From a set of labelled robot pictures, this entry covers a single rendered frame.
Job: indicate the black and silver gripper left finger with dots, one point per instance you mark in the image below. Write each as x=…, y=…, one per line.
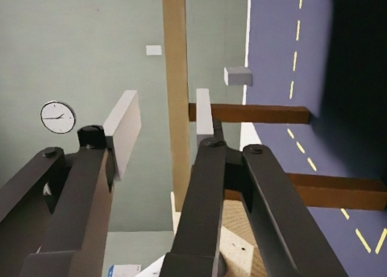
x=78, y=210

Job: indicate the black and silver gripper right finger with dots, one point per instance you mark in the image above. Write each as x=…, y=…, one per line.
x=288, y=238

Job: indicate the dark navy mat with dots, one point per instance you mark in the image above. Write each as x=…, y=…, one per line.
x=340, y=76

